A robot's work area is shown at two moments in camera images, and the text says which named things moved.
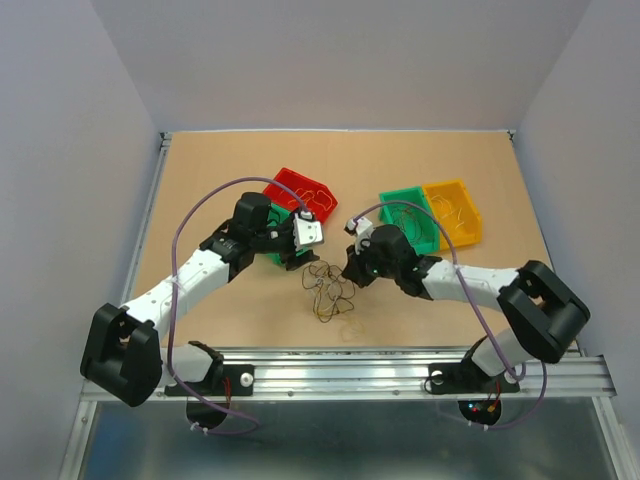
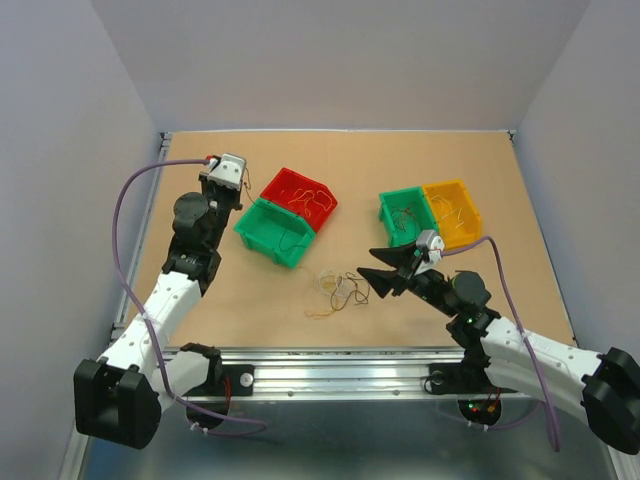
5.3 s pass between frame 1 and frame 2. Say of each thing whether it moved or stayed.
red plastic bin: stayed
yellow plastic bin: stayed
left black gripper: moved
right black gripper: moved
